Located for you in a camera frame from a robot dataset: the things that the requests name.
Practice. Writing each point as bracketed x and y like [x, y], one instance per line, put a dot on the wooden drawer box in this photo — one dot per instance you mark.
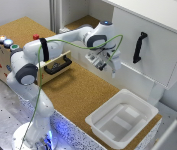
[19, 31]

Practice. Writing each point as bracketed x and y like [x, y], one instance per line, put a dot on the red button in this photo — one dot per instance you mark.
[2, 39]

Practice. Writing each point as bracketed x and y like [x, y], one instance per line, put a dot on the white cabinet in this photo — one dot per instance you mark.
[154, 13]

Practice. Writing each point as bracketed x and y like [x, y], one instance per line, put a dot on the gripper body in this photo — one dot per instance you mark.
[113, 61]

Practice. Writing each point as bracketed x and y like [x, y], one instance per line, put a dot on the green button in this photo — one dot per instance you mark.
[14, 47]

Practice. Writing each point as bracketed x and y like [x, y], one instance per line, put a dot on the white plastic box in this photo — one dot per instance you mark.
[121, 120]

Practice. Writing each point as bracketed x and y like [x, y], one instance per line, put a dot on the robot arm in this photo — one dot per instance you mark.
[31, 53]

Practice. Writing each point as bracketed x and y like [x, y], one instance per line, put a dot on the blue button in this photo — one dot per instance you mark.
[8, 42]

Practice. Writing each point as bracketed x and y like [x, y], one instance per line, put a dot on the white sliding door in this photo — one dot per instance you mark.
[161, 53]

